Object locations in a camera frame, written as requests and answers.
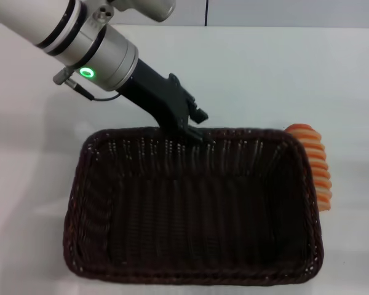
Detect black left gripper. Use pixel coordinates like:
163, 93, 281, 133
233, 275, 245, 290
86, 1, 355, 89
115, 58, 210, 143

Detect dark brown woven basket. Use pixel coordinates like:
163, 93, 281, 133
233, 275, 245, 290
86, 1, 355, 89
62, 125, 325, 279

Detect orange sliced toy bread loaf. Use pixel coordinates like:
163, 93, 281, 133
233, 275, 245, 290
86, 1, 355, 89
284, 123, 333, 213

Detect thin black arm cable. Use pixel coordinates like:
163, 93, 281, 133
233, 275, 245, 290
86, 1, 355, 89
52, 68, 121, 101

